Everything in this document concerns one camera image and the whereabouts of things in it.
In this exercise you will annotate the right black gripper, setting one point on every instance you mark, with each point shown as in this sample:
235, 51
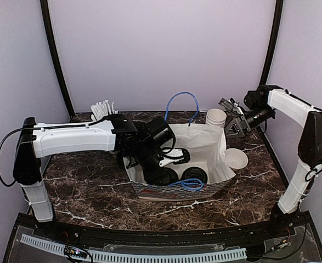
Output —
240, 126

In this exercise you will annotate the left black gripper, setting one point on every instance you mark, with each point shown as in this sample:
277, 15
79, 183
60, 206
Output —
150, 177

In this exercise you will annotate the stack of paper cups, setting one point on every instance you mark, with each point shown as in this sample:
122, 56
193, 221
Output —
216, 117

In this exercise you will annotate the blue checkered paper bag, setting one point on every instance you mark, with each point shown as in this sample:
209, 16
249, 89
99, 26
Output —
206, 145

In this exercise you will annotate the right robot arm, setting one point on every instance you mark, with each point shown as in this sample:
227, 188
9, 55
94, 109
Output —
261, 105

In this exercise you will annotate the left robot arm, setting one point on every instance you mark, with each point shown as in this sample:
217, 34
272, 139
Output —
142, 142

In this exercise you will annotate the white ceramic bowl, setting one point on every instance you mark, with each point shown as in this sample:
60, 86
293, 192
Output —
235, 158

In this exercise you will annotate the wrapped white straws bundle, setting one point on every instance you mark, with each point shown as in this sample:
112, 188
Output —
102, 109

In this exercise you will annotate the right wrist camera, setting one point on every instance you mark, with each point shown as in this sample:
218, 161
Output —
231, 106

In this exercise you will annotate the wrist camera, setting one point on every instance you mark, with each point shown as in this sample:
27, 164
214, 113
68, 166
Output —
231, 106
175, 156

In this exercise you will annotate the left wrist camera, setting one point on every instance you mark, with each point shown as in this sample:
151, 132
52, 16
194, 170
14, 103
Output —
175, 156

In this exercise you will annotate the right black frame post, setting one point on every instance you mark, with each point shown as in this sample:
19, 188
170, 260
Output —
278, 11

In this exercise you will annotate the black frame post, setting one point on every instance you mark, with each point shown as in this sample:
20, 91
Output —
55, 56
278, 11

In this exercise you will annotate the white cable duct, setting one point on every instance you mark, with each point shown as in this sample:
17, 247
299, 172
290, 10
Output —
119, 253

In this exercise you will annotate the left black frame post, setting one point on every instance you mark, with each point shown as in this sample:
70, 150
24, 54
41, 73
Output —
55, 56

